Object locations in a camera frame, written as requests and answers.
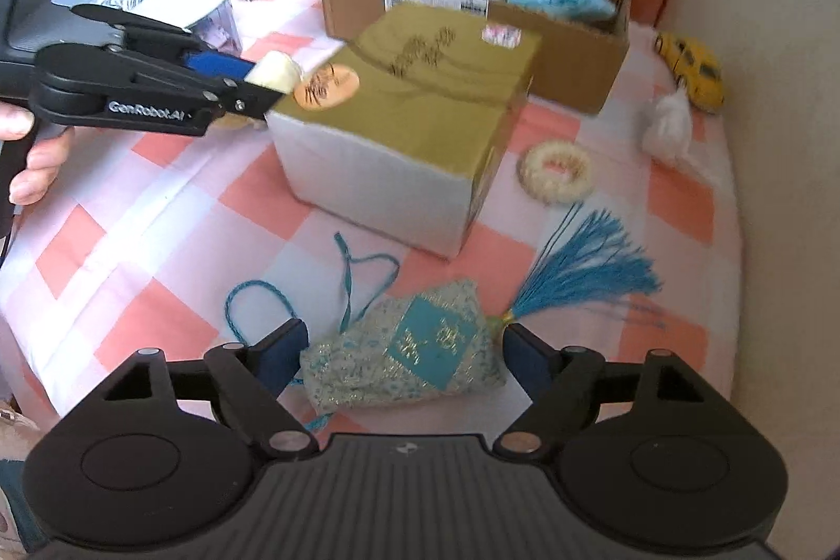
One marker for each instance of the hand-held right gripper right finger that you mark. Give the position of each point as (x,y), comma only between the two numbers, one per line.
(525,356)

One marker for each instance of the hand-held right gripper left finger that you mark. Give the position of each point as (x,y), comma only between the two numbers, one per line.
(282,350)

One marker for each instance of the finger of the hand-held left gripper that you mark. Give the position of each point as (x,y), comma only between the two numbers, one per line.
(216,65)
(246,104)

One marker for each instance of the cream soft toy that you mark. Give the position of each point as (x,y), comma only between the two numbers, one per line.
(279,71)

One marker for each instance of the blue tasselled sachet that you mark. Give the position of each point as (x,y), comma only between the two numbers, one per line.
(407,350)

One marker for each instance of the brown cardboard box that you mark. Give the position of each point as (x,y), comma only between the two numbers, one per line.
(564,55)

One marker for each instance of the person's left hand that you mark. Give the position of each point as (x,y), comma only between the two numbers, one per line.
(42,166)

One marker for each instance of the pink checked bed sheet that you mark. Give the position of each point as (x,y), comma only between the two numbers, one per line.
(197,206)

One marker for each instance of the gold gift box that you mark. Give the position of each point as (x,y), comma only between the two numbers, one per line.
(420,114)

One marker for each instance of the white fluffy pompom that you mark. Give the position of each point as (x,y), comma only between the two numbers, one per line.
(666,124)

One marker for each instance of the yellow toy car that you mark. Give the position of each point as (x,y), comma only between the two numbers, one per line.
(695,68)

